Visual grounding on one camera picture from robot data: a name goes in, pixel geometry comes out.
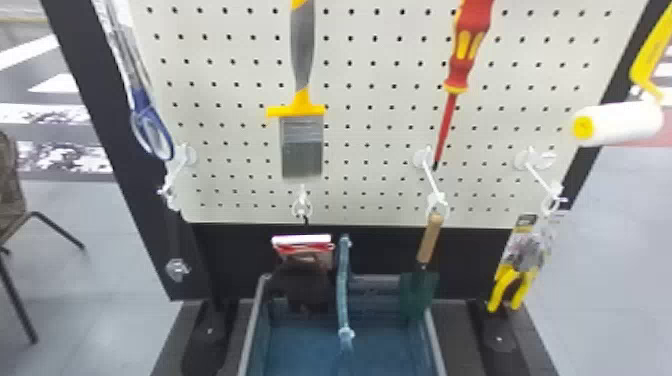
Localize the yellow grey paint brush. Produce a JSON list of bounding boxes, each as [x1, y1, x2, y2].
[[265, 0, 327, 181]]

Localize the white pegboard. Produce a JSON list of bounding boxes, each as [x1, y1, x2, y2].
[[40, 0, 672, 376]]

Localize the green trowel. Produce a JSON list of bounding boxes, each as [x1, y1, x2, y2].
[[398, 209, 442, 322]]

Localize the blue basket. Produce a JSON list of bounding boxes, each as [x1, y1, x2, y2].
[[236, 234, 449, 376]]

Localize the red yellow screwdriver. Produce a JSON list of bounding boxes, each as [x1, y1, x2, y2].
[[430, 0, 497, 172]]

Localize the blue scissors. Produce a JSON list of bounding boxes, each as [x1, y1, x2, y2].
[[91, 0, 176, 163]]

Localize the yellow pliers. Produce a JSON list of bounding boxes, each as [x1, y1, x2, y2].
[[485, 211, 559, 315]]

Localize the yellow white paint roller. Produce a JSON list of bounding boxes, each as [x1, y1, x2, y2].
[[570, 4, 672, 149]]

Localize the brown chair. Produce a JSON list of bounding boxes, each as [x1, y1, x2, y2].
[[0, 130, 87, 346]]

